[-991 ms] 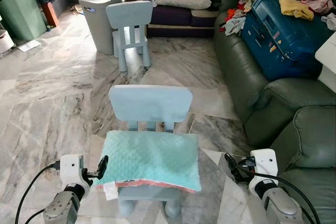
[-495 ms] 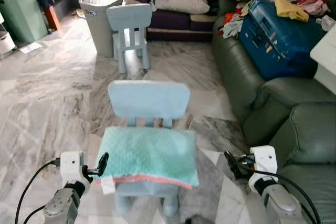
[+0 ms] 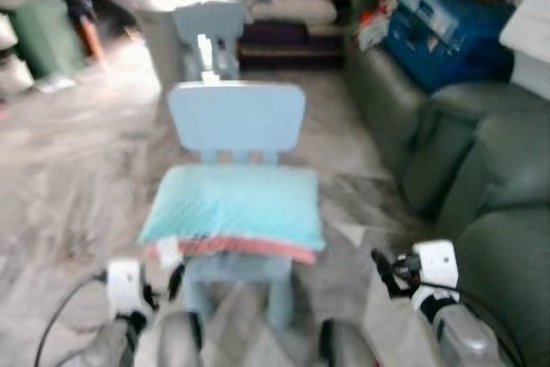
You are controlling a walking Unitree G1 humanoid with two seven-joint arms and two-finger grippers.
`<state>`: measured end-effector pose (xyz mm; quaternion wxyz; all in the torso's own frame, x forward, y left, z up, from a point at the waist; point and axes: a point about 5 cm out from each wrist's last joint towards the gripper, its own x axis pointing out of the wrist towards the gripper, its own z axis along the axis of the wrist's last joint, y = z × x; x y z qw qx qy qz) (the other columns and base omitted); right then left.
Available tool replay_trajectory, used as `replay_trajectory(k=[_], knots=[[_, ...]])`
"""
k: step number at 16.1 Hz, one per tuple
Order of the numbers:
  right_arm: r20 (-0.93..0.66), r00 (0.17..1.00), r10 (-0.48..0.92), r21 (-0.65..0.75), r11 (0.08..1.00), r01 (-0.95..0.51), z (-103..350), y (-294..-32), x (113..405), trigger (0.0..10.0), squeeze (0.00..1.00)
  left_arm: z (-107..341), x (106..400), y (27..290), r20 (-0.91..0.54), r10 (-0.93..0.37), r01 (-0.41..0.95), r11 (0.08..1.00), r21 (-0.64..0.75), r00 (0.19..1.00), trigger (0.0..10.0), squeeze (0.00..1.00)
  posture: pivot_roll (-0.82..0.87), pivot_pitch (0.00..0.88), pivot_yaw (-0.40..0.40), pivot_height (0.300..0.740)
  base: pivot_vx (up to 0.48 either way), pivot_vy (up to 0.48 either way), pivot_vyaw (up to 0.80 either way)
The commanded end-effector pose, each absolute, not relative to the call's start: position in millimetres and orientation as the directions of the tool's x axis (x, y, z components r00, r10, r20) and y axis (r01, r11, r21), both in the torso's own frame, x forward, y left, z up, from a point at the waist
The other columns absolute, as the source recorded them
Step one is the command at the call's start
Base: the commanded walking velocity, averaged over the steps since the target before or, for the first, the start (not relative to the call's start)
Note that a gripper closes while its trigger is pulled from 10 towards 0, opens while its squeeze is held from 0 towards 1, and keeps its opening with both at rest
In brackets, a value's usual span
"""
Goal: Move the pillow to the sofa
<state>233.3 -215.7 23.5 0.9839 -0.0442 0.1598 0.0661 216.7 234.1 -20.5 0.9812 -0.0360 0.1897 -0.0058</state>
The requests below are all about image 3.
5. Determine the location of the teal pillow with pink edge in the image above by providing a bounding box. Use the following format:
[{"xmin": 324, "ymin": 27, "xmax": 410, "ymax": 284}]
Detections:
[{"xmin": 137, "ymin": 165, "xmax": 326, "ymax": 266}]

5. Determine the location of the grey robot left leg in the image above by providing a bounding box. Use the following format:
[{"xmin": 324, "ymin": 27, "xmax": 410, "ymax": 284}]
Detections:
[{"xmin": 155, "ymin": 311, "xmax": 207, "ymax": 367}]

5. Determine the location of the grey robot leg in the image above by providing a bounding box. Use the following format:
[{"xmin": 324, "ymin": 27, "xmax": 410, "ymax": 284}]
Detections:
[
  {"xmin": 318, "ymin": 320, "xmax": 379, "ymax": 367},
  {"xmin": 155, "ymin": 311, "xmax": 207, "ymax": 367}
]

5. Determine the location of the grey robot right leg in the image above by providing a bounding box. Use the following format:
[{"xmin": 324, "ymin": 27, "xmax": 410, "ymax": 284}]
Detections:
[{"xmin": 318, "ymin": 320, "xmax": 379, "ymax": 367}]

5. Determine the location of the light blue plastic child chair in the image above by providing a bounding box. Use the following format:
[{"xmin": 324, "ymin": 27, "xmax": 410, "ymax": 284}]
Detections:
[
  {"xmin": 172, "ymin": 2, "xmax": 246, "ymax": 84},
  {"xmin": 166, "ymin": 81, "xmax": 308, "ymax": 329}
]

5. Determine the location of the blue plastic crate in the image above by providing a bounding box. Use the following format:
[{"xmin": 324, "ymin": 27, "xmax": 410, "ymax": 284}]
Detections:
[{"xmin": 384, "ymin": 0, "xmax": 516, "ymax": 95}]

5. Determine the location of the dark purple bench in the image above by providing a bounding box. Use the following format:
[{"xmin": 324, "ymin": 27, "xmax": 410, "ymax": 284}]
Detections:
[{"xmin": 236, "ymin": 19, "xmax": 353, "ymax": 71}]

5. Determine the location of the orange stick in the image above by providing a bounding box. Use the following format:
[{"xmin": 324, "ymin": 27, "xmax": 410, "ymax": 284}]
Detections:
[{"xmin": 76, "ymin": 15, "xmax": 106, "ymax": 63}]

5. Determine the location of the white box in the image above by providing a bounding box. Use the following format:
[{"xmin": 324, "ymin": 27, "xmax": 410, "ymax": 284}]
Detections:
[{"xmin": 498, "ymin": 0, "xmax": 550, "ymax": 100}]

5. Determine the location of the cream cushion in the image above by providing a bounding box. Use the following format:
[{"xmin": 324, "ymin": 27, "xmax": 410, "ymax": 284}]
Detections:
[{"xmin": 228, "ymin": 0, "xmax": 338, "ymax": 26}]

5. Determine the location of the green bin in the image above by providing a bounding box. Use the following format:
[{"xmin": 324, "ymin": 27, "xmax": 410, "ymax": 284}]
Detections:
[{"xmin": 9, "ymin": 0, "xmax": 87, "ymax": 80}]

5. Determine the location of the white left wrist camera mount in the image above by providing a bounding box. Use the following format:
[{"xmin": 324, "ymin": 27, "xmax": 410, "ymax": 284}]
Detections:
[{"xmin": 105, "ymin": 258, "xmax": 145, "ymax": 315}]

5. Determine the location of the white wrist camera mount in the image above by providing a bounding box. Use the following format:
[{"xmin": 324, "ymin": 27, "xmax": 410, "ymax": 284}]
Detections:
[
  {"xmin": 105, "ymin": 258, "xmax": 145, "ymax": 315},
  {"xmin": 412, "ymin": 240, "xmax": 461, "ymax": 292}
]

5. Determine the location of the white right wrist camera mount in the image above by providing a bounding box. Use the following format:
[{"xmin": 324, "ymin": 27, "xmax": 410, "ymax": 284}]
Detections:
[{"xmin": 412, "ymin": 240, "xmax": 461, "ymax": 292}]

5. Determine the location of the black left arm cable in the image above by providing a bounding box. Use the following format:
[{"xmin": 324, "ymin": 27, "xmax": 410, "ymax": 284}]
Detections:
[{"xmin": 34, "ymin": 271, "xmax": 108, "ymax": 367}]

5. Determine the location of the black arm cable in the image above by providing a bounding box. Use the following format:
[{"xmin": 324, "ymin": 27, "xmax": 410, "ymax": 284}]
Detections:
[
  {"xmin": 404, "ymin": 281, "xmax": 525, "ymax": 367},
  {"xmin": 34, "ymin": 271, "xmax": 108, "ymax": 367}
]

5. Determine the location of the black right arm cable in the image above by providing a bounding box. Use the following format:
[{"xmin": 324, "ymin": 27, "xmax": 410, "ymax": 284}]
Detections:
[{"xmin": 404, "ymin": 281, "xmax": 525, "ymax": 367}]

